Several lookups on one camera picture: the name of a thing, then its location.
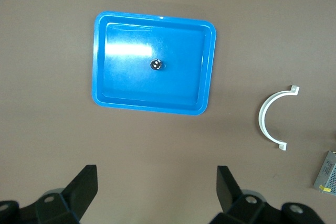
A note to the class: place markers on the metal mesh power supply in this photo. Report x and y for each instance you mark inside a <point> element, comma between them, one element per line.
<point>328,174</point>

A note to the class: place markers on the large white pipe clamp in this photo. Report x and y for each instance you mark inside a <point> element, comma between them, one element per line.
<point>261,119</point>

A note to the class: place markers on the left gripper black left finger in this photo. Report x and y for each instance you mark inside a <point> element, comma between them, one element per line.
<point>84,190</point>

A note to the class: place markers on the blue plastic tray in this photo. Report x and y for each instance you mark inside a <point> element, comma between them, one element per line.
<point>131,82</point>

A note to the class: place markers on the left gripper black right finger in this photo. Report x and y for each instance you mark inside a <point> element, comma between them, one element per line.
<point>227,190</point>

